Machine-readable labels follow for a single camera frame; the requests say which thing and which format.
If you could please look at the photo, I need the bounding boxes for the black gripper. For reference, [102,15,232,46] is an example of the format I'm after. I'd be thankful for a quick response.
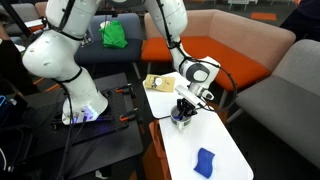
[176,97,198,120]

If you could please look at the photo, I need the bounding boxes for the tan paper packet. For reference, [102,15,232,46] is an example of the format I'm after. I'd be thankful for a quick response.
[143,73,177,94]

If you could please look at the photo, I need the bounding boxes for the blue cloth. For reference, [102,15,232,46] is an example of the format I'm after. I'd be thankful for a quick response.
[193,147,216,179]

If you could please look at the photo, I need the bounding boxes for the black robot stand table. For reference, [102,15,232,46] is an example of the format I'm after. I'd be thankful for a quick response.
[19,72,145,180]

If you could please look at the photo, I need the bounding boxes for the orange and pink sofa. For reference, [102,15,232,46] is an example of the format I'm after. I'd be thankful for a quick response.
[139,8,297,109]

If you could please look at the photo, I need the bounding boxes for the light grey sofa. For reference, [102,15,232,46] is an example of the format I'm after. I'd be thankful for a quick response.
[226,38,320,169]

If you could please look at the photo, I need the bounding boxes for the navy blue sofa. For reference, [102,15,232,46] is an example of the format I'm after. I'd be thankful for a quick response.
[73,12,144,80]

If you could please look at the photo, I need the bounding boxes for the green plastic bag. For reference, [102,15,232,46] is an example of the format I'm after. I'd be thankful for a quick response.
[98,19,129,50]

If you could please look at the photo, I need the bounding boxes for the orange floor mat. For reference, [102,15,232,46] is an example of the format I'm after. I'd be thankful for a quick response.
[250,12,278,22]

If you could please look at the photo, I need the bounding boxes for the person in dark clothing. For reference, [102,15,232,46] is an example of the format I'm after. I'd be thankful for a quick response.
[279,0,320,43]

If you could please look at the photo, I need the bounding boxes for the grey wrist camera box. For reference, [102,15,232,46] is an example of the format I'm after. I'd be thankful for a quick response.
[174,84,206,106]

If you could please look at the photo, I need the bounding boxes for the orange handled black clamp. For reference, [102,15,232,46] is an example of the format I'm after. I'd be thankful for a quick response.
[118,107,139,123]
[114,83,137,99]

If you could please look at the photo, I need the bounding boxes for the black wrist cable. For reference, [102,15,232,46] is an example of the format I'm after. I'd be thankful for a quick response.
[194,57,239,113]

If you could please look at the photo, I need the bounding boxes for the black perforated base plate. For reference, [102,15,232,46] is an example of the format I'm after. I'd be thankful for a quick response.
[49,87,132,140]

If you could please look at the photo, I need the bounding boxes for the black base cable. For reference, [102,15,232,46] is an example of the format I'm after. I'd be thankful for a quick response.
[54,84,88,180]

